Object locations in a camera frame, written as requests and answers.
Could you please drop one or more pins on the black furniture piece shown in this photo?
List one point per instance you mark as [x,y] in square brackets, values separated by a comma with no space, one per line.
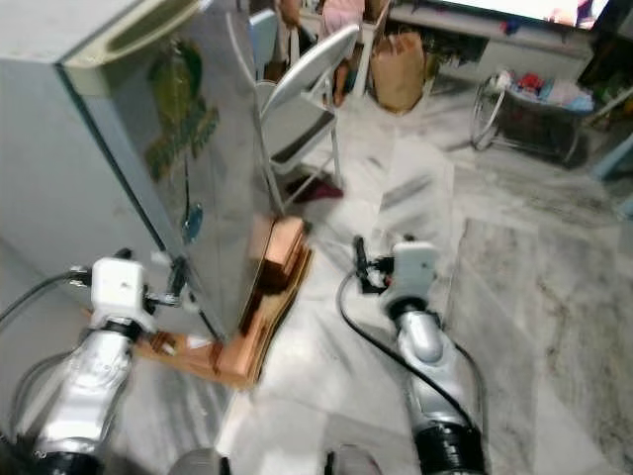
[608,45]

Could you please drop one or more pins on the grey left robot foot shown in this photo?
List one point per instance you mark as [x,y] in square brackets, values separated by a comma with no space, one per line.
[198,463]

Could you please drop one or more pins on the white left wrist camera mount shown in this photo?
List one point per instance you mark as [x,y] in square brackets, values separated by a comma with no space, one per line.
[117,287]

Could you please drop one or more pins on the silver grey fridge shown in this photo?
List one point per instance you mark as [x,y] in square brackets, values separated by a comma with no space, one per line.
[79,148]

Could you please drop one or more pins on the orange-brown wooden fridge base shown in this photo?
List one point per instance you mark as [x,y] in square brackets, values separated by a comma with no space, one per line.
[282,262]

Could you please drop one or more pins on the person in pink clothes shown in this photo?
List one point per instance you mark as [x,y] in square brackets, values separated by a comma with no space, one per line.
[341,15]

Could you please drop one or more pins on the grey right robot foot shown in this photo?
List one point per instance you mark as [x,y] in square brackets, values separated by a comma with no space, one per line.
[354,462]

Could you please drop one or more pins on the grey folding chair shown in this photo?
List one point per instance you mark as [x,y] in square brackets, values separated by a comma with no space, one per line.
[297,124]

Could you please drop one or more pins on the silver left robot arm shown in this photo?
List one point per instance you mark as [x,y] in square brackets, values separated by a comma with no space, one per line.
[84,391]

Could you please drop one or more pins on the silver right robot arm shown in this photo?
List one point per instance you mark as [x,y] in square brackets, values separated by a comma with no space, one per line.
[430,361]

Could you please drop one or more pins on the white table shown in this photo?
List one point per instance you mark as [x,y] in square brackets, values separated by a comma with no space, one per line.
[495,30]

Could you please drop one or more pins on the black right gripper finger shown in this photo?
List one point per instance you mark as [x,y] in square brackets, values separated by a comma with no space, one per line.
[360,253]

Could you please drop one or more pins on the dark red cloth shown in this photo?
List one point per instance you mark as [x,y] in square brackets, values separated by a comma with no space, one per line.
[315,188]

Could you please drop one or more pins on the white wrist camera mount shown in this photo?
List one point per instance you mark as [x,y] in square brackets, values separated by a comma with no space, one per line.
[117,287]
[415,267]

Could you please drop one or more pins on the grey robot foot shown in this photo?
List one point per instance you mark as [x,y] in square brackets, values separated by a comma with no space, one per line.
[354,462]
[198,463]

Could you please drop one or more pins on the brown paper bag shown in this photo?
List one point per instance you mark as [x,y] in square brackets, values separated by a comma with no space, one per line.
[398,71]

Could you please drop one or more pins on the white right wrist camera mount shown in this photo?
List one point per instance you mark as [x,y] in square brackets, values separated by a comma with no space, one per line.
[415,267]

